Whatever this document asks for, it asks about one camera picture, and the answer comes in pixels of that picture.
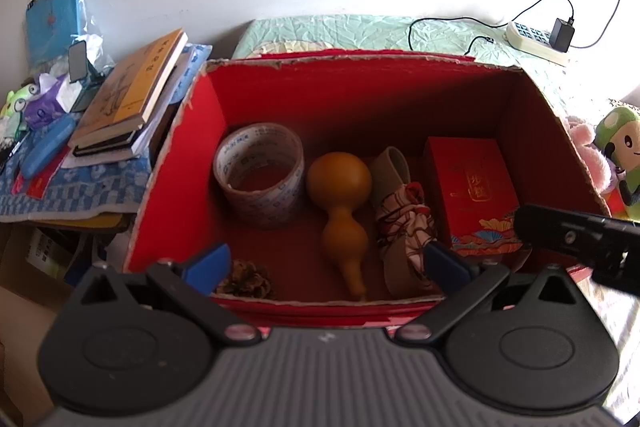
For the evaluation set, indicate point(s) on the red envelope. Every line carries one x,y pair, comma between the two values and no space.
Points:
40,184

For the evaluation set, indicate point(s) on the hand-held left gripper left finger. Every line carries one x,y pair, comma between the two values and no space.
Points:
207,264

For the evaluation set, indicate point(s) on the blue plastic bag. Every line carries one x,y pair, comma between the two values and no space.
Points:
50,22

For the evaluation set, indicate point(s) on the red cardboard box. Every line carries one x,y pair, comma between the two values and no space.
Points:
360,107

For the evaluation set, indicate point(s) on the green printed bed sheet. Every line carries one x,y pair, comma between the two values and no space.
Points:
350,29

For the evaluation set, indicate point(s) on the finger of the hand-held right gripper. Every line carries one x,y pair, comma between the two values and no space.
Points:
567,234
620,277

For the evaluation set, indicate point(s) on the brown pinecone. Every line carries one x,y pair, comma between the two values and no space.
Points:
247,279

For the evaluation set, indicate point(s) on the dark book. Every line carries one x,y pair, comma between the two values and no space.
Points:
105,146

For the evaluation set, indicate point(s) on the red gift box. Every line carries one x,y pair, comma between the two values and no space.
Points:
470,187

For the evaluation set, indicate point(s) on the yellow book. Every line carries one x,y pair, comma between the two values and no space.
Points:
130,82

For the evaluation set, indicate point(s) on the purple tissue pack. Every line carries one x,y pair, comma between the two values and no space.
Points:
45,109

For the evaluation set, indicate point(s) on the green frog plush toy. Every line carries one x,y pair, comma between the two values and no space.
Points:
15,104

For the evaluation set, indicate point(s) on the pink plush toy with bow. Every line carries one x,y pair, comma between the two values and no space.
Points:
595,162

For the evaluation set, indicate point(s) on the small black phone stand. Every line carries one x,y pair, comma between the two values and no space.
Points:
77,59

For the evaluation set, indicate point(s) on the blue checkered towel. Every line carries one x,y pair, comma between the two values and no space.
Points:
85,192

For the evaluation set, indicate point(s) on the brown gourd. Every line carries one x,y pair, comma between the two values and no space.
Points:
340,179

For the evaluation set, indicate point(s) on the white power strip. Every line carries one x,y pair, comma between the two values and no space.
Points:
525,38

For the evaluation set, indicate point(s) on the clear tape roll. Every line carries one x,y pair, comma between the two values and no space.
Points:
260,207

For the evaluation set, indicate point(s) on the blue glasses case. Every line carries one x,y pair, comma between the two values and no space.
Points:
45,147

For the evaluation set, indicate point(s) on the beige patterned cloth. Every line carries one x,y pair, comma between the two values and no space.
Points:
400,217

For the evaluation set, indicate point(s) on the brown cardboard box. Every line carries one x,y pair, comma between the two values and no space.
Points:
20,332

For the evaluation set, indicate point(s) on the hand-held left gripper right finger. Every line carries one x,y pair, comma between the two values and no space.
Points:
447,264

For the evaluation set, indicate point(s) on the cream blanket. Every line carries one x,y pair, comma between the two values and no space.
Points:
620,322

